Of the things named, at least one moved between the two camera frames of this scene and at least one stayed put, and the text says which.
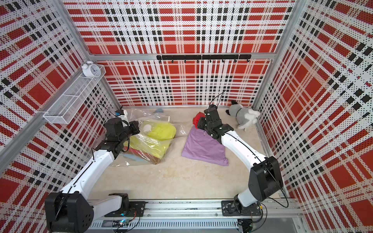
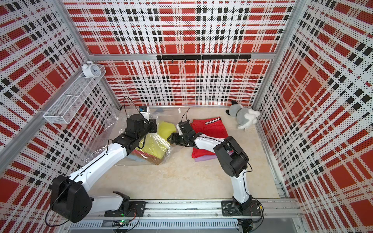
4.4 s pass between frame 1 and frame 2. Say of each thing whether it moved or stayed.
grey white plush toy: stayed
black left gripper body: moved
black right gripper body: moved
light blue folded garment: stayed
